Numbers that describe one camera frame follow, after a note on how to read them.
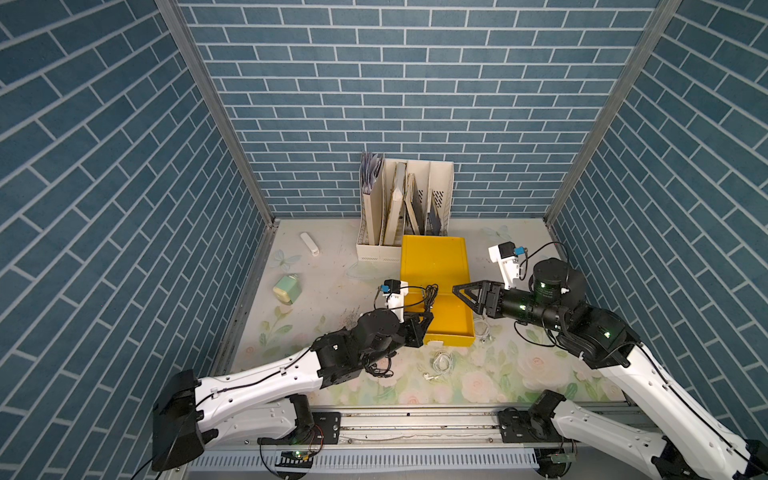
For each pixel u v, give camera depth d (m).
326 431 0.73
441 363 0.85
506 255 0.56
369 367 0.83
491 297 0.53
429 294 0.71
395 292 0.62
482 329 0.91
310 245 1.09
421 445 0.72
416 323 0.62
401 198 0.93
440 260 0.80
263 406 0.46
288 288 0.92
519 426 0.73
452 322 0.75
